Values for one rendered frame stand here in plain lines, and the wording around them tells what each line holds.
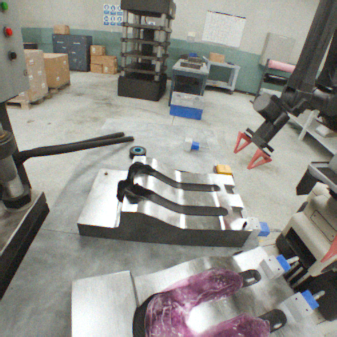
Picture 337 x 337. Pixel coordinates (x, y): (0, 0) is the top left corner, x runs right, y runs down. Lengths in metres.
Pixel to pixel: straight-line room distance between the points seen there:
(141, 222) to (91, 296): 0.22
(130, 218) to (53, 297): 0.26
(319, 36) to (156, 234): 0.69
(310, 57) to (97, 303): 0.77
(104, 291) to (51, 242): 0.28
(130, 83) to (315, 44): 4.11
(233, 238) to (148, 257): 0.25
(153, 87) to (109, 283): 4.19
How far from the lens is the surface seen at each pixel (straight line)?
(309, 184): 0.87
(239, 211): 0.69
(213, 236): 0.60
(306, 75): 0.67
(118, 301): 0.43
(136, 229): 0.57
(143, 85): 4.46
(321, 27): 0.68
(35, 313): 0.58
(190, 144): 1.03
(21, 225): 0.76
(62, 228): 0.68
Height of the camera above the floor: 1.32
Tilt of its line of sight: 35 degrees down
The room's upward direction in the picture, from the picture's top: 9 degrees clockwise
